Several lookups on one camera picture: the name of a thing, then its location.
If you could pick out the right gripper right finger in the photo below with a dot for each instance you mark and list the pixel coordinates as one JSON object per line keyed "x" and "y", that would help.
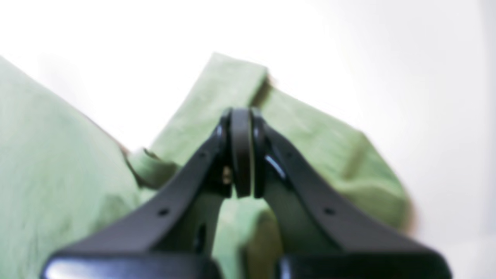
{"x": 324, "y": 236}

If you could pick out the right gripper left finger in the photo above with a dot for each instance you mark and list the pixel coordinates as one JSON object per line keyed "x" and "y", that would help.
{"x": 168, "y": 237}

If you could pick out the green t-shirt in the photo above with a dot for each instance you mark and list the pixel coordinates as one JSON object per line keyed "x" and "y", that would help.
{"x": 63, "y": 177}

